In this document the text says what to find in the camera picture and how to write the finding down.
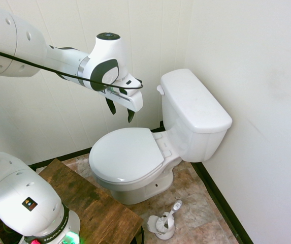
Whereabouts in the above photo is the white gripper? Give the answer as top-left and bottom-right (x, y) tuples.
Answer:
(98, 72), (144, 124)

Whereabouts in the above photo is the white toilet seat lid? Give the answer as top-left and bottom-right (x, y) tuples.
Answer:
(88, 127), (165, 184)

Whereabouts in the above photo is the white toilet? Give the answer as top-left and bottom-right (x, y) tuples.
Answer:
(88, 68), (233, 205)

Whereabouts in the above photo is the white toilet tank lid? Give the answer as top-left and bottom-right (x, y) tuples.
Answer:
(160, 68), (233, 133)

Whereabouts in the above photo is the white toilet brush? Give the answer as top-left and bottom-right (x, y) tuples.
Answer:
(154, 200), (183, 230)

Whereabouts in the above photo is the white toilet brush holder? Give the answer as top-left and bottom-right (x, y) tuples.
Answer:
(147, 215), (176, 240)

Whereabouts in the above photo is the brown wooden table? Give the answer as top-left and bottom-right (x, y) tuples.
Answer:
(0, 158), (144, 244)

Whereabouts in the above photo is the black baseboard trim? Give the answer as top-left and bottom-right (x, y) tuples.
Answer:
(0, 121), (254, 244)

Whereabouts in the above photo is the black cable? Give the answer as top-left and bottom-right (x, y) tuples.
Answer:
(0, 46), (144, 90)

